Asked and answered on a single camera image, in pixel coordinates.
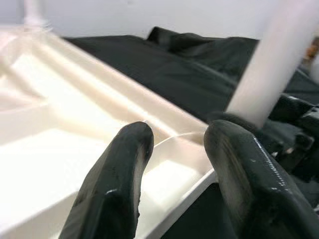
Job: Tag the black fabric table cover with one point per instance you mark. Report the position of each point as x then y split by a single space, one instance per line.
174 69

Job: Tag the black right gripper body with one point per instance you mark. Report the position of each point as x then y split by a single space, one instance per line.
299 129

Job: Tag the white plastic children table top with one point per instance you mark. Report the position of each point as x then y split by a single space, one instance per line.
49 124

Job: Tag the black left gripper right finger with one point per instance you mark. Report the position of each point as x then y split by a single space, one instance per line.
254 189

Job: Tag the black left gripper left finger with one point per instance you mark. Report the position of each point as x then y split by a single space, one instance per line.
112 189

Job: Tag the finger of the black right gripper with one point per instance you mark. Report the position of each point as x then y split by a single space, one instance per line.
239 119

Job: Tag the white plastic table leg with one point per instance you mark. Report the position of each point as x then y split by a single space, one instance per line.
32 12
269 62

